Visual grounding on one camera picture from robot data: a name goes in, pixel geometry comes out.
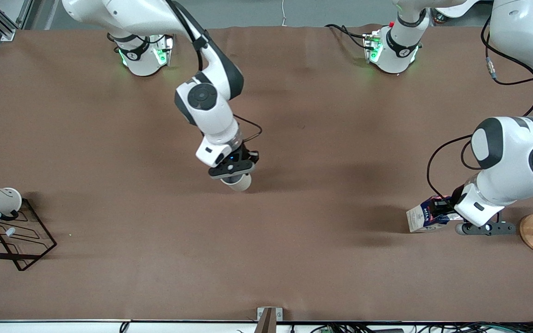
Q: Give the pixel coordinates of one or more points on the grey beige cup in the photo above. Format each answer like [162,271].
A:
[242,184]

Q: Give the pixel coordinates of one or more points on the brown table mat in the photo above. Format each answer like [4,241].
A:
[266,259]

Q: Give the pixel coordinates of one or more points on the white wheeled base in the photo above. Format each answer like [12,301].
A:
[456,8]

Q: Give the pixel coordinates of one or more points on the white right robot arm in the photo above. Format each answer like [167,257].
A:
[211,106]

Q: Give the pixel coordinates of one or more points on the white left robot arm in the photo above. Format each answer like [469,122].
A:
[507,166]

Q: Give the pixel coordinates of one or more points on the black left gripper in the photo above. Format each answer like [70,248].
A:
[455,194]

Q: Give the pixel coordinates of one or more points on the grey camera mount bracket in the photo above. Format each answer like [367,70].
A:
[269,319]

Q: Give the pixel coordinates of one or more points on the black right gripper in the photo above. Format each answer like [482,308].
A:
[247,154]

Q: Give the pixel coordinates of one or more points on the blue white milk carton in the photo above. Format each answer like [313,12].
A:
[417,221]

